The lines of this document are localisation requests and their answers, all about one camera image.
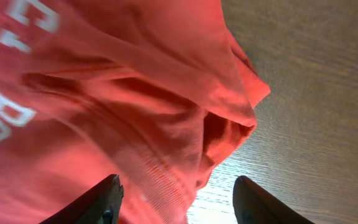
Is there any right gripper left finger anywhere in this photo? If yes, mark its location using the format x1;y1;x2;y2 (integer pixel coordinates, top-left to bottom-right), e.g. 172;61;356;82
40;174;124;224

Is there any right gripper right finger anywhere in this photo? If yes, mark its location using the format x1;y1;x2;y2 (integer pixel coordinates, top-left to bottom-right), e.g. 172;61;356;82
232;175;313;224

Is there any red printed t-shirt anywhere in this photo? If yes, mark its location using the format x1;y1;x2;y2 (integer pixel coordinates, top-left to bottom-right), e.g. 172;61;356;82
0;0;270;223

